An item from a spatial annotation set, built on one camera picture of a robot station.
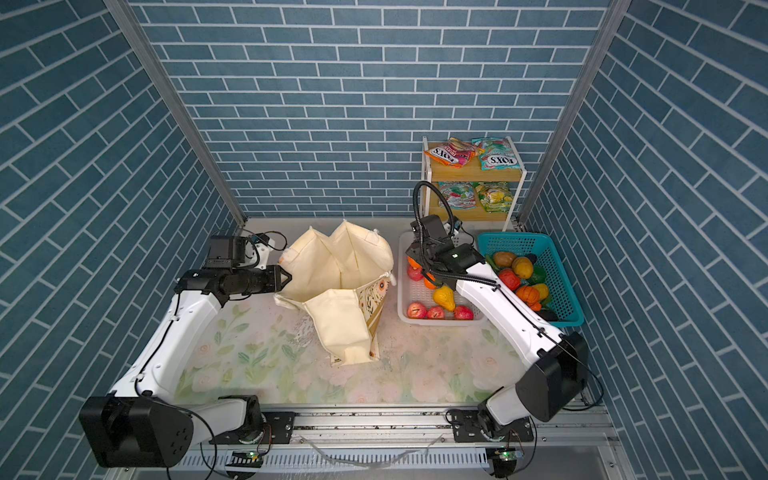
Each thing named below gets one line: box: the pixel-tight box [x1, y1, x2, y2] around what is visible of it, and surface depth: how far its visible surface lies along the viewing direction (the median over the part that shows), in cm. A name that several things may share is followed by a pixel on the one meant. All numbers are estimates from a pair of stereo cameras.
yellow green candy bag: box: [475, 181, 513, 213], surface depth 106 cm
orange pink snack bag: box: [424, 137, 479, 169], surface depth 90 cm
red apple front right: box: [453, 305, 475, 320], surface depth 91 cm
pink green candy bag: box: [438, 181, 477, 210], surface depth 106 cm
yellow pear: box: [432, 285, 456, 312], surface depth 95 cm
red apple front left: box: [407, 302, 427, 319], surface depth 91 cm
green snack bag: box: [472, 137, 521, 171], surface depth 92 cm
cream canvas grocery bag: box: [273, 220, 398, 366], surface depth 82 cm
